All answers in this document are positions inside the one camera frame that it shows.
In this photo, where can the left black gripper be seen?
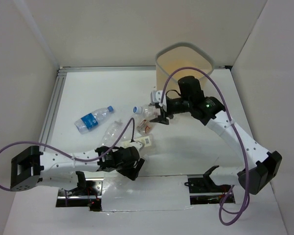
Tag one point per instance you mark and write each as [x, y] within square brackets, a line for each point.
[136, 167]

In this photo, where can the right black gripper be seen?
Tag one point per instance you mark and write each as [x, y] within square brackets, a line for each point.
[163, 120]

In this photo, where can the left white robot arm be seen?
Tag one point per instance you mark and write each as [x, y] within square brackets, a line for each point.
[32, 168]

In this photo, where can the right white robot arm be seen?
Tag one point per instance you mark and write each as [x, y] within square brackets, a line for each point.
[262, 165]

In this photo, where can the beige mesh waste bin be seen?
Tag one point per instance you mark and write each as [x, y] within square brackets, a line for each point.
[178, 55]

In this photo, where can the clear bottle blue cap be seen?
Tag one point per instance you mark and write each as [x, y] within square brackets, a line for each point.
[147, 112]

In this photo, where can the red cap dirty bottle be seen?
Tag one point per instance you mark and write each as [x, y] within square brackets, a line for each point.
[144, 127]

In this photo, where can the square bottle beige label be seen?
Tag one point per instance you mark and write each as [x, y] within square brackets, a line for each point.
[146, 141]

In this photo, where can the white front cover panel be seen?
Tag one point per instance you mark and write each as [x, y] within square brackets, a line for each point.
[153, 193]

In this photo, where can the clear crushed bottle left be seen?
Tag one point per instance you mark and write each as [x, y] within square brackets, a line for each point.
[112, 133]

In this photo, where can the blue cap labelled bottle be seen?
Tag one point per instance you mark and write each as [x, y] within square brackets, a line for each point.
[92, 120]

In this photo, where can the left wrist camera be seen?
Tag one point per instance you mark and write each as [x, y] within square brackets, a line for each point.
[137, 144]

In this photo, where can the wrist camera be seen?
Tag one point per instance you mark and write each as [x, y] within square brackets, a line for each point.
[158, 97]
[137, 144]

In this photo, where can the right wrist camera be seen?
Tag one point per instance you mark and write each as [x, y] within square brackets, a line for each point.
[158, 97]

